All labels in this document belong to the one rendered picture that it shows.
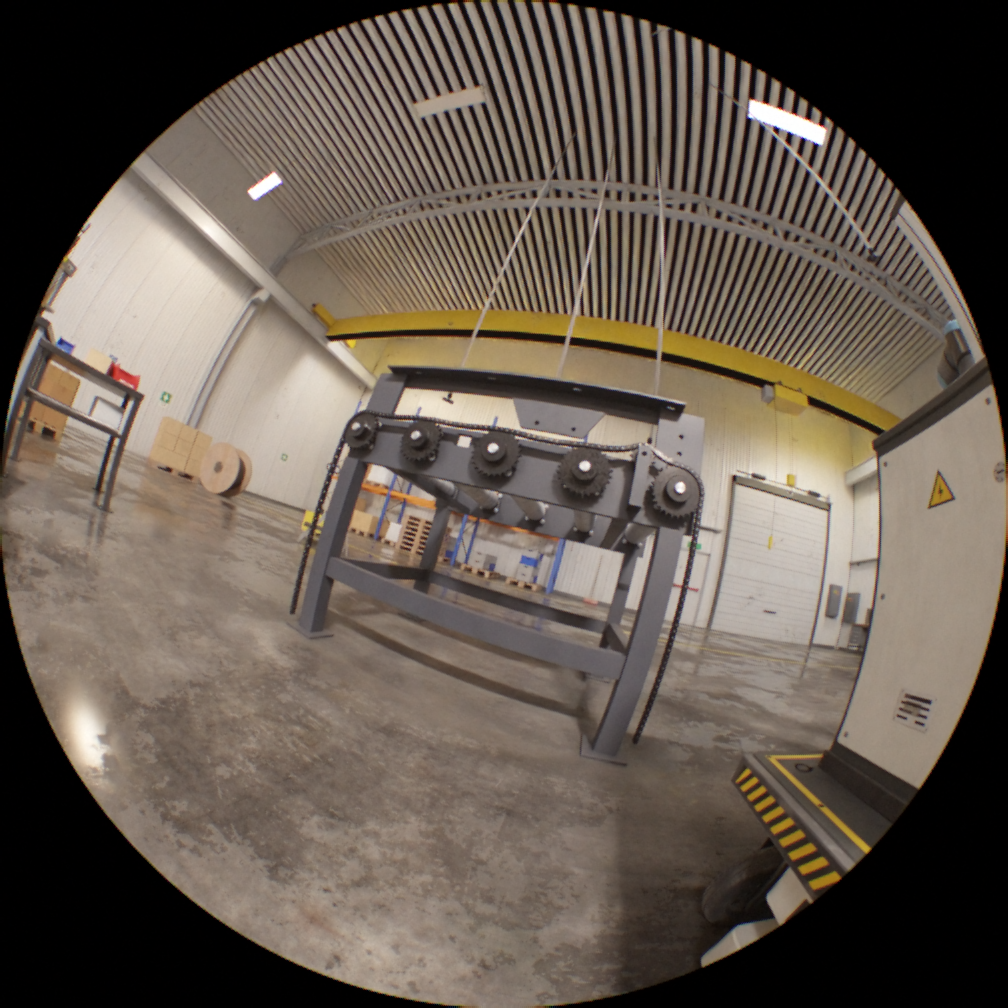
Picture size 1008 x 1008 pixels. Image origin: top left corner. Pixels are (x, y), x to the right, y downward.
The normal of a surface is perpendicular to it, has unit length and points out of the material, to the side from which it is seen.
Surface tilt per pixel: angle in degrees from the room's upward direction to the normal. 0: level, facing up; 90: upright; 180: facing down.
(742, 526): 90
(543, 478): 90
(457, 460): 90
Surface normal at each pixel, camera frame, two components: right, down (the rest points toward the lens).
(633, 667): -0.23, -0.22
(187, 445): 0.92, 0.20
